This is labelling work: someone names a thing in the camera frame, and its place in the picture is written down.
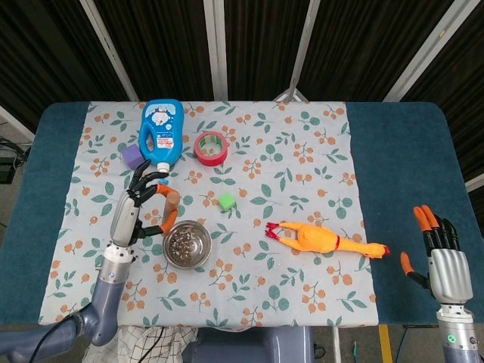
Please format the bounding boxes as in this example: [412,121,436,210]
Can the checkered cloth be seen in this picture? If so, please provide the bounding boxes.
[82,325,199,363]

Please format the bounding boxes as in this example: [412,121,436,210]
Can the yellow rubber chicken toy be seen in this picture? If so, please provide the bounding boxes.
[265,221,391,261]

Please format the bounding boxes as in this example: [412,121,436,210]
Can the purple foam cube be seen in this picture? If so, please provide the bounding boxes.
[121,144,146,169]

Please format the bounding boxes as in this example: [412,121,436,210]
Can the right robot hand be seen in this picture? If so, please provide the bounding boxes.
[400,204,474,305]

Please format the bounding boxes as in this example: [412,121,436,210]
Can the blue table cover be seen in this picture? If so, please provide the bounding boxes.
[0,101,484,328]

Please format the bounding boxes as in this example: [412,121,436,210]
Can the metal bowl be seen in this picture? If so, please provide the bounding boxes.
[163,220,213,269]

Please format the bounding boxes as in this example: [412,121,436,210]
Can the green foam cube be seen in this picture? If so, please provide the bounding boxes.
[217,192,237,212]

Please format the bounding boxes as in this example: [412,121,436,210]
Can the wooden stick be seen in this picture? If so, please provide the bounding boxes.
[163,191,182,230]

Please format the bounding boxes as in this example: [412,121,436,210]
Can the grey plastic stool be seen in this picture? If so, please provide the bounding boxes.
[181,326,315,363]

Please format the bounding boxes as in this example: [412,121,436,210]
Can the blue detergent bottle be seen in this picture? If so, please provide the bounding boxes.
[138,98,185,173]

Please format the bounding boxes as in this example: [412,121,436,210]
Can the red tape roll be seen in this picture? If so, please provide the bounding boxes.
[194,131,230,166]

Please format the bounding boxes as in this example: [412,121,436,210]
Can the floral tablecloth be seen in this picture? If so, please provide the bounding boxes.
[37,99,380,329]

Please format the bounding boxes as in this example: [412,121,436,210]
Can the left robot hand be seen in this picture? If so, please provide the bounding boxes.
[109,160,182,248]

